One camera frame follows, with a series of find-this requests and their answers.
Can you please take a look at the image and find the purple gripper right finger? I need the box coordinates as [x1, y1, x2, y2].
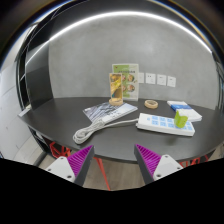
[134, 144, 182, 184]

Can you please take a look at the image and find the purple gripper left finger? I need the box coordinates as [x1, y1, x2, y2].
[46, 145, 94, 186]

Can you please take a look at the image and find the green charger plug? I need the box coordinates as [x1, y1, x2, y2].
[174, 110, 188, 128]

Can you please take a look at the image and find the white power strip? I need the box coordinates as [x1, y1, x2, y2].
[136, 113, 195, 136]

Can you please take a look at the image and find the tape roll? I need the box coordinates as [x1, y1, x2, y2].
[144, 100, 158, 109]

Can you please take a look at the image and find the grey magazine booklet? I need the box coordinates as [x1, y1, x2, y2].
[83, 102, 137, 123]

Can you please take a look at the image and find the white flat box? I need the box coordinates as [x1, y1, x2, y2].
[178, 109, 202, 122]

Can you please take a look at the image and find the blue white box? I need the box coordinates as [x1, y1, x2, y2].
[167, 101, 190, 111]

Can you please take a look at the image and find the green poster sign stand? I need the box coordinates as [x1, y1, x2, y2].
[112, 63, 139, 101]

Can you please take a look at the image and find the red table frame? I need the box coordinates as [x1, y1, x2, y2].
[49, 142, 109, 188]

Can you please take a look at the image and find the white coiled power cable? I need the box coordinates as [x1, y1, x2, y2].
[72, 117, 139, 145]

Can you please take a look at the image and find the white wall socket right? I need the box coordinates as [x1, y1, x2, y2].
[167, 76, 176, 88]

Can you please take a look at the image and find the white wall socket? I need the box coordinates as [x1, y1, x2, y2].
[157, 74, 167, 86]
[146, 73, 156, 84]
[167, 76, 176, 88]

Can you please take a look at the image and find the white wall socket middle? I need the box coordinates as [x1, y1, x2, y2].
[157, 74, 167, 86]

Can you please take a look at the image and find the white wall socket left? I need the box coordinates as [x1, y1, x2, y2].
[146, 73, 156, 84]

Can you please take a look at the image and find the white wall switch behind sign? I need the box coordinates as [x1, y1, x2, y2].
[138, 72, 144, 84]

